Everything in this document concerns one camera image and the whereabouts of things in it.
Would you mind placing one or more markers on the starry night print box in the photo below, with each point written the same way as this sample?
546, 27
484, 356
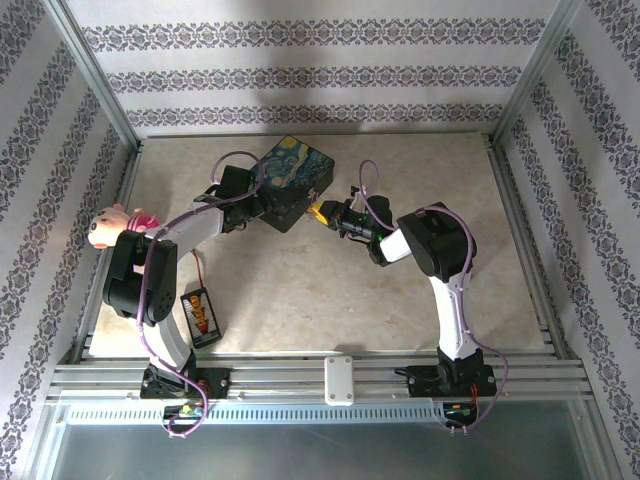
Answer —
295, 170

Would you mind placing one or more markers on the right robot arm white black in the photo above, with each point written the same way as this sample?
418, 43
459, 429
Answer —
440, 240

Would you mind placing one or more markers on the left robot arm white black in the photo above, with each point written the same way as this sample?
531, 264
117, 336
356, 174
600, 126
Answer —
145, 280

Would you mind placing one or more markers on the black device with yellow-red label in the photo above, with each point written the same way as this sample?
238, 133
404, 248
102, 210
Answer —
202, 317

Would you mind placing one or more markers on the pink cream plush toy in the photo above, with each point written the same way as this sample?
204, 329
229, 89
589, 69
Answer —
105, 225

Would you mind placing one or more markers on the connector board with coloured plugs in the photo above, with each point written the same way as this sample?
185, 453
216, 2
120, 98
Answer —
186, 411

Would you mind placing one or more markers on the aluminium back rail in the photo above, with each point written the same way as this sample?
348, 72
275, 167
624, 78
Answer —
315, 134

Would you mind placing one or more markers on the aluminium side rail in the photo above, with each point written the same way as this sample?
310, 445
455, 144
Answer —
530, 240
125, 175

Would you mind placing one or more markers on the white plastic rail bracket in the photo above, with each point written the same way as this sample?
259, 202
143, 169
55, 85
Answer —
340, 380

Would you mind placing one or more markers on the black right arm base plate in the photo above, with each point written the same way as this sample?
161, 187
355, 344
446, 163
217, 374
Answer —
422, 382

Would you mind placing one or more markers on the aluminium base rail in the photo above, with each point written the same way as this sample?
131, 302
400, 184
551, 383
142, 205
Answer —
280, 382

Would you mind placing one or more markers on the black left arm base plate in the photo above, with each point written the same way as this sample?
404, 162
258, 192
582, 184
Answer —
217, 385

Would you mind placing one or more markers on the aluminium frame post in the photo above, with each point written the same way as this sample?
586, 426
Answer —
95, 75
537, 75

